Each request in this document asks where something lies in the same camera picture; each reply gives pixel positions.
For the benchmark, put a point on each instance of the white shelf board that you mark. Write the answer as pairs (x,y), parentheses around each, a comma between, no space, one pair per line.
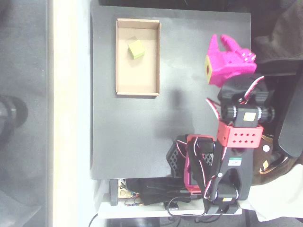
(142,211)

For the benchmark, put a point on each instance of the dark brown fabric garment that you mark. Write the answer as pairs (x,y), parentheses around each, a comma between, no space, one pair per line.
(279,35)

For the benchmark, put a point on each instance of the shallow cardboard box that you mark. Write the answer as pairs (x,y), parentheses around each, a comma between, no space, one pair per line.
(142,75)

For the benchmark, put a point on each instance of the magenta gripper yellow face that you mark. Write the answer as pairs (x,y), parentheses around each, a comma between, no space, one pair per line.
(229,63)

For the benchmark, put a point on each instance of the small black connector box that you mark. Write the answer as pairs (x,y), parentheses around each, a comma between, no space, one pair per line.
(173,206)

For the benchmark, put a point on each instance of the small wooden board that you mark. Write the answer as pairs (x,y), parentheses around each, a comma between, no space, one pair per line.
(123,192)

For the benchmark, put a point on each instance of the black chair part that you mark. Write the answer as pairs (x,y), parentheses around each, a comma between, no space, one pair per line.
(291,127)

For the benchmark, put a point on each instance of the black power adapter pouch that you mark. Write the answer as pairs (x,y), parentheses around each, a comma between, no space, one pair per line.
(161,190)

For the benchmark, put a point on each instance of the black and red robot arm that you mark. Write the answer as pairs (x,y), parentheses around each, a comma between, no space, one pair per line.
(239,170)

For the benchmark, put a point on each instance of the white cloth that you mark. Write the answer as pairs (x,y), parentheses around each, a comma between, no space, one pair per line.
(279,198)

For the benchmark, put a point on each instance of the black lattice robot base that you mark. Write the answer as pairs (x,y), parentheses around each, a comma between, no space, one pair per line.
(174,158)

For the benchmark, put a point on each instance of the brown bag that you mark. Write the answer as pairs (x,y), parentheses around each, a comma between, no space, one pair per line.
(267,175)

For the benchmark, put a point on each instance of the lime green cube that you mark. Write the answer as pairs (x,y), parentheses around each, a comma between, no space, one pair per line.
(136,48)

